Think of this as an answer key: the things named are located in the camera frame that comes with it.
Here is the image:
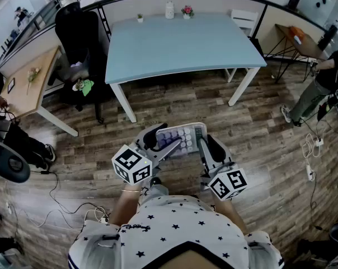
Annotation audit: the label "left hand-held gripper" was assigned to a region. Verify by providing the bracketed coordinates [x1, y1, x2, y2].
[111, 123, 184, 186]

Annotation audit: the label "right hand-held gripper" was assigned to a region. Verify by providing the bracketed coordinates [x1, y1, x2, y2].
[197, 134, 248, 202]

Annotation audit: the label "person's left forearm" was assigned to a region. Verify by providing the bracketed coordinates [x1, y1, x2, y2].
[109, 181, 147, 229]

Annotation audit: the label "person's right forearm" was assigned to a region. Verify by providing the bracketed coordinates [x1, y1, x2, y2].
[213, 198, 250, 235]

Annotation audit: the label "person's jeans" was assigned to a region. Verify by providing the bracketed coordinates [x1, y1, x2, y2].
[142, 184, 170, 205]

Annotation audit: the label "white star-print shirt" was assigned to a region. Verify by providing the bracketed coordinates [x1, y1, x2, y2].
[68, 194, 285, 269]

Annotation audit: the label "green cloth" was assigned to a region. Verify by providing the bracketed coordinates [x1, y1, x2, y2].
[81, 79, 95, 97]

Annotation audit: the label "light blue table white legs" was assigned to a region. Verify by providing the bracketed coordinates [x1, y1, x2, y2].
[104, 12, 267, 123]

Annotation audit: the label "grey storage bin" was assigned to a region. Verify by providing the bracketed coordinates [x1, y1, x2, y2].
[57, 52, 89, 84]

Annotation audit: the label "black bag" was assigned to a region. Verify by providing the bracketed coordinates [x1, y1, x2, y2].
[248, 36, 265, 58]

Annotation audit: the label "white ceramic lantern jar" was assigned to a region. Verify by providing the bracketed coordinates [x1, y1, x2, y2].
[165, 0, 175, 20]

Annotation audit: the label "pink flowers in pot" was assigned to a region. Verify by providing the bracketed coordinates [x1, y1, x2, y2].
[181, 5, 195, 20]

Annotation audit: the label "light wooden side desk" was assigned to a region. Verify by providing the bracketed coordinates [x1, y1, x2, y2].
[0, 45, 79, 138]

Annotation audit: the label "white slatted chair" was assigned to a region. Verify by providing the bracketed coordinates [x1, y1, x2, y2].
[224, 9, 260, 83]

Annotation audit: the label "black office chair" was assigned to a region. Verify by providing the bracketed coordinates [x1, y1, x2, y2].
[54, 2, 111, 124]

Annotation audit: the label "dried flower stem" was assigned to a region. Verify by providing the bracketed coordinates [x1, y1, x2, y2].
[26, 67, 41, 95]

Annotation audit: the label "orange box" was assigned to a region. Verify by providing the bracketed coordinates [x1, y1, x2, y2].
[289, 26, 306, 40]

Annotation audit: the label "dark round chair back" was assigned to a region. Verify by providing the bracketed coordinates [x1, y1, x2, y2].
[0, 142, 31, 184]

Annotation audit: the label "white cable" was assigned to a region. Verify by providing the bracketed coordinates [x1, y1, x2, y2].
[301, 132, 327, 160]
[17, 206, 108, 230]

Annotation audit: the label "black cable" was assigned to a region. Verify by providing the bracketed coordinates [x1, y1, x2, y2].
[31, 170, 110, 216]
[308, 175, 324, 232]

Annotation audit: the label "wooden table black wire legs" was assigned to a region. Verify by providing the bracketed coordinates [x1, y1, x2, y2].
[265, 23, 328, 84]

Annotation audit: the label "beige partition with black rail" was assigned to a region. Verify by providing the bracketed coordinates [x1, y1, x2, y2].
[0, 0, 338, 78]

